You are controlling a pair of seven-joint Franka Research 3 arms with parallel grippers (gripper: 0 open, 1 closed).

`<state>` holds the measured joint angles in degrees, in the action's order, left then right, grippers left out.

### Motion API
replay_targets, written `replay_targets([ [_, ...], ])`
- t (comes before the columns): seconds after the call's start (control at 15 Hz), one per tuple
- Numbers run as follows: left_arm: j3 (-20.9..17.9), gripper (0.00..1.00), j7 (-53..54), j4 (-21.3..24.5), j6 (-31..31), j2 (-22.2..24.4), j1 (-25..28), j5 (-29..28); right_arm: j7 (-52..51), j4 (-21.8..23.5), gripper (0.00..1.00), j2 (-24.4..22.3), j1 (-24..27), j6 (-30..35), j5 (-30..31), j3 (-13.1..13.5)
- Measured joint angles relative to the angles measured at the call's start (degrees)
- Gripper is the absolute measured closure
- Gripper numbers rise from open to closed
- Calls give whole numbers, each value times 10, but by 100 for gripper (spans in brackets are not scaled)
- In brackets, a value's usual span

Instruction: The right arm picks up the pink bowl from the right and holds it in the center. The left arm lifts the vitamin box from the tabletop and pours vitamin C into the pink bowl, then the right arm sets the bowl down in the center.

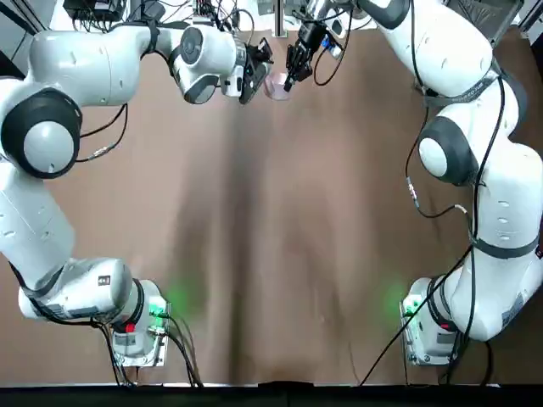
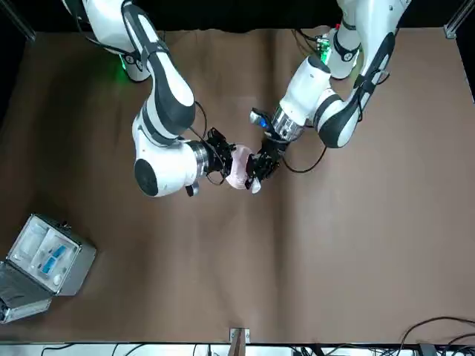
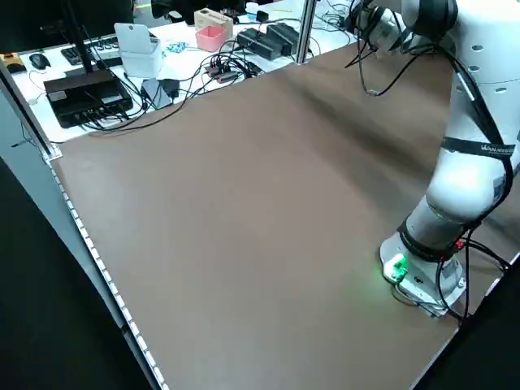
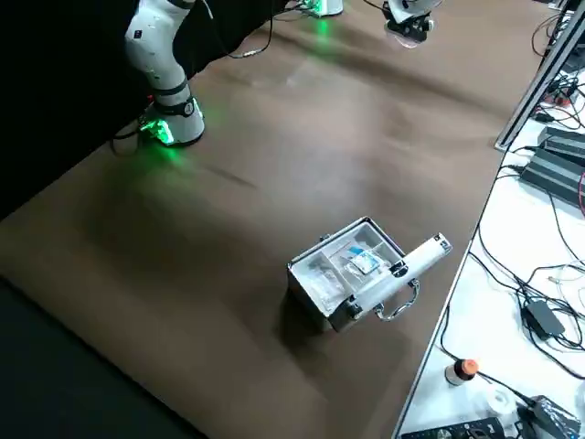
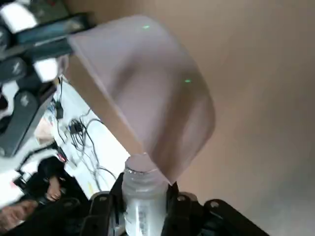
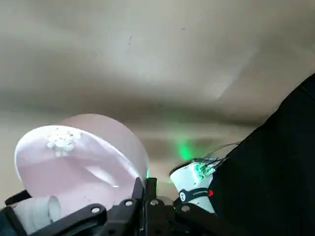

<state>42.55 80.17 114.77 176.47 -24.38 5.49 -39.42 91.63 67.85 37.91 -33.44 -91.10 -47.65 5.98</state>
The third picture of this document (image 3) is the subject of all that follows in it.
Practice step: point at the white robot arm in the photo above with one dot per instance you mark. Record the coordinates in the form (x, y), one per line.
(467, 195)

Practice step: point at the pink plastic box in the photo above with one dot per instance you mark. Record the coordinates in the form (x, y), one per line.
(209, 40)

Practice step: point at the white lidded box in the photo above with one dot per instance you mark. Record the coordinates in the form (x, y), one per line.
(140, 57)

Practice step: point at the wooden box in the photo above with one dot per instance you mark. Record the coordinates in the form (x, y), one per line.
(211, 18)

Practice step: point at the black red usb hub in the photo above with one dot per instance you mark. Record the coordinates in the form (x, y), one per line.
(221, 75)

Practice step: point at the black plug adapter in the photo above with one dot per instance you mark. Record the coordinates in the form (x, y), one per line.
(170, 86)

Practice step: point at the grey power bank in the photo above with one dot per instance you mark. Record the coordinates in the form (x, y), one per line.
(156, 97)

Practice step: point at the black power brick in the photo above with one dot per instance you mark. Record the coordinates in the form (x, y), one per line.
(286, 36)
(260, 44)

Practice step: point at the blue patterned packet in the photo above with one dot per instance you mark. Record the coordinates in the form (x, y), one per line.
(174, 48)

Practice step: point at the white led strip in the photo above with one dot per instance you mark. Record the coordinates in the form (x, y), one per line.
(102, 264)

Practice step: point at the small black plug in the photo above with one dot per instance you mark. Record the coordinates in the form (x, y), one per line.
(262, 17)

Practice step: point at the black keyboard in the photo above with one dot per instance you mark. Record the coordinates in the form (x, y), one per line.
(105, 46)

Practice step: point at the black stand pole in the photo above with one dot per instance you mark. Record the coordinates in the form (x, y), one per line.
(79, 40)

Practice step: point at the black computer mouse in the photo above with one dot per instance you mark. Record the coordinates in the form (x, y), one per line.
(40, 61)

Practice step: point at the yellow black device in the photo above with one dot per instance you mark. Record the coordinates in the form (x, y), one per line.
(12, 65)

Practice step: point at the aluminium frame post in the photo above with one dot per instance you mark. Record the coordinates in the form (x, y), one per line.
(305, 32)

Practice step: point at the black network switch box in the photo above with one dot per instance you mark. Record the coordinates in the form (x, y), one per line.
(81, 93)

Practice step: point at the aluminium side rail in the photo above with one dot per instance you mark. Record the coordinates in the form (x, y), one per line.
(46, 144)

